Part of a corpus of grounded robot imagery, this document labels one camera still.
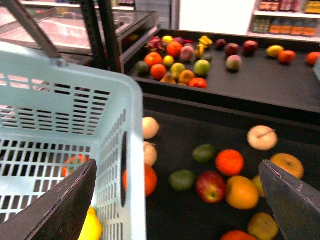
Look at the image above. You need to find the white pear with stem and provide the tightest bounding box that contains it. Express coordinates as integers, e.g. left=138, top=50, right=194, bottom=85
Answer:
left=247, top=125, right=278, bottom=151

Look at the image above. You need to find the white grocery wall shelf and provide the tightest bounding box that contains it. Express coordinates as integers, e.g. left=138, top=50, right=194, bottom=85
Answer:
left=246, top=0, right=320, bottom=43

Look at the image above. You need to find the orange persimmon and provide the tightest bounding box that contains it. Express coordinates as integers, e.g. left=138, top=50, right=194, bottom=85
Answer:
left=61, top=154, right=90, bottom=177

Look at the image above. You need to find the glass freezer chest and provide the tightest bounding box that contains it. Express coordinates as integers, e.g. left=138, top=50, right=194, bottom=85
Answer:
left=0, top=3, right=159, bottom=64

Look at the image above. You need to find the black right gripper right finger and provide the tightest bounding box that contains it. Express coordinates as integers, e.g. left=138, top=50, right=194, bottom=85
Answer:
left=258, top=160, right=320, bottom=240

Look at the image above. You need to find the orange left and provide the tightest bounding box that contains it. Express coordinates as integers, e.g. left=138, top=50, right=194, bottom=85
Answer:
left=122, top=163, right=158, bottom=197

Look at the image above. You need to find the green avocado upper middle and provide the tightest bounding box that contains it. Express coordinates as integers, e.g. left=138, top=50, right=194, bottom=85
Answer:
left=192, top=144, right=217, bottom=164

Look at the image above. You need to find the white pear lower left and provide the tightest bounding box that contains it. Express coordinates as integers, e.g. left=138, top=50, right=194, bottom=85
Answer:
left=143, top=141, right=158, bottom=167

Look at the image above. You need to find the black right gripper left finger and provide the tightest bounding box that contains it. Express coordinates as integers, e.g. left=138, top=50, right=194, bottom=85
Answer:
left=0, top=159, right=97, bottom=240

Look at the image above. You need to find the black fruit tray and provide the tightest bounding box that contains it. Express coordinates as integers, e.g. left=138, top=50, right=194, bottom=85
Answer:
left=143, top=94, right=320, bottom=240
left=124, top=36, right=320, bottom=114

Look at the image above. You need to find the black far fruit tray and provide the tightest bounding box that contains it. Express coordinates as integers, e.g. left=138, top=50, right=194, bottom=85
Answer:
left=124, top=36, right=320, bottom=114

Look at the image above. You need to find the brown kiwi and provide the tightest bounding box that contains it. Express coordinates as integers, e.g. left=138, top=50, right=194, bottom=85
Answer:
left=251, top=175, right=265, bottom=198
left=247, top=212, right=280, bottom=240

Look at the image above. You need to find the small orange tangerine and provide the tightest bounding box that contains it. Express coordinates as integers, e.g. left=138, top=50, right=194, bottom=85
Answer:
left=215, top=149, right=245, bottom=177

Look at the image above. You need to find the red apple middle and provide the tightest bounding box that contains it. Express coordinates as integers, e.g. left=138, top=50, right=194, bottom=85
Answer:
left=195, top=170, right=226, bottom=204

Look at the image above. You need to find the green avocado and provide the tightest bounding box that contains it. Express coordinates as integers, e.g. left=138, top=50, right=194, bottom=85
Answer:
left=169, top=169, right=197, bottom=192
left=192, top=144, right=217, bottom=164

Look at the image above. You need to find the white pear upper left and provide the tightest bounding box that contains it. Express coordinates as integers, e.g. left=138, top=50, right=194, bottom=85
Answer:
left=142, top=117, right=160, bottom=140

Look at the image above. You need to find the yellow orange persimmon fruit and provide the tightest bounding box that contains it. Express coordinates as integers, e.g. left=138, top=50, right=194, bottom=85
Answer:
left=225, top=175, right=260, bottom=210

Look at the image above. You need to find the yellow lemon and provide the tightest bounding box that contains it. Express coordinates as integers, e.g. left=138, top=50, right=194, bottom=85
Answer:
left=78, top=206, right=103, bottom=240

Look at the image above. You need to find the brown kiwi upper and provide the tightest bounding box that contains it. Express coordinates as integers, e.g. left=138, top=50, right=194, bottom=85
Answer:
left=251, top=175, right=265, bottom=198

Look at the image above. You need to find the green avocado lower middle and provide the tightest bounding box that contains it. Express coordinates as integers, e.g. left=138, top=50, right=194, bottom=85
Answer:
left=169, top=169, right=197, bottom=192

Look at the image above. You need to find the golden orange pear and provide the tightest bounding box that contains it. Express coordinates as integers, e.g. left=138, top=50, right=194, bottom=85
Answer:
left=270, top=153, right=305, bottom=179

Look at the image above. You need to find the large orange front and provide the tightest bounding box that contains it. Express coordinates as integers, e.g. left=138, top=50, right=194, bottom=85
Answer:
left=220, top=230, right=256, bottom=240

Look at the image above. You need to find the light blue shopping basket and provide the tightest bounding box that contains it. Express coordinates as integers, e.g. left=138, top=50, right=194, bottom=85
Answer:
left=0, top=0, right=147, bottom=240

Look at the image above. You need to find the black near fruit tray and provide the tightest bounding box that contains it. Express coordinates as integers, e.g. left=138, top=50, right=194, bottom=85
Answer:
left=143, top=94, right=320, bottom=240

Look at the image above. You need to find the black shelf frame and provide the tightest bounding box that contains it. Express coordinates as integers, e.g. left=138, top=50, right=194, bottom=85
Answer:
left=79, top=0, right=124, bottom=73

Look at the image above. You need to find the brown kiwi lower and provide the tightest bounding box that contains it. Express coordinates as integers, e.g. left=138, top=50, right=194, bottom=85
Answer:
left=247, top=212, right=280, bottom=240

